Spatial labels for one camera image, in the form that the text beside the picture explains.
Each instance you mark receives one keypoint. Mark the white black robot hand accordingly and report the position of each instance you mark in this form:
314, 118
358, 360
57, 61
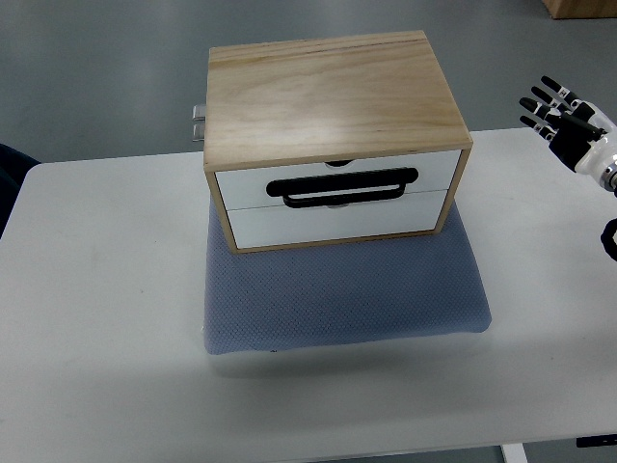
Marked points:
580, 135

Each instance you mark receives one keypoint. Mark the silver metal clamp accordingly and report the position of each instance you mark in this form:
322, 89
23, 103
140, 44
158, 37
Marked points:
198, 119

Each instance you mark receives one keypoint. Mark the white drawer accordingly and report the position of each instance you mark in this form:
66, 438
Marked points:
247, 188

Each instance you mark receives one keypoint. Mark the white table leg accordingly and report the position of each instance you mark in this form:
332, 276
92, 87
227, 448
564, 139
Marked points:
513, 453

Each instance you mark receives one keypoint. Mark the black table control panel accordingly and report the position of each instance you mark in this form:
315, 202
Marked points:
596, 441

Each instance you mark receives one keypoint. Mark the blue grey cushion mat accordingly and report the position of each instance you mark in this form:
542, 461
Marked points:
341, 294

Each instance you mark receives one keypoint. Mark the wooden drawer cabinet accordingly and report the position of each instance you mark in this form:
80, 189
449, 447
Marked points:
330, 101

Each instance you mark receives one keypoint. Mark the black drawer handle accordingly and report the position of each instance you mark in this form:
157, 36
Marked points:
342, 189

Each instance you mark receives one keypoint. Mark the dark blue chair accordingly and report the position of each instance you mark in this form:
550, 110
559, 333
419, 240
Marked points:
15, 165

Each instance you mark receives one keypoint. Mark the brown cardboard box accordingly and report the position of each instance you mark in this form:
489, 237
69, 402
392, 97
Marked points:
581, 9

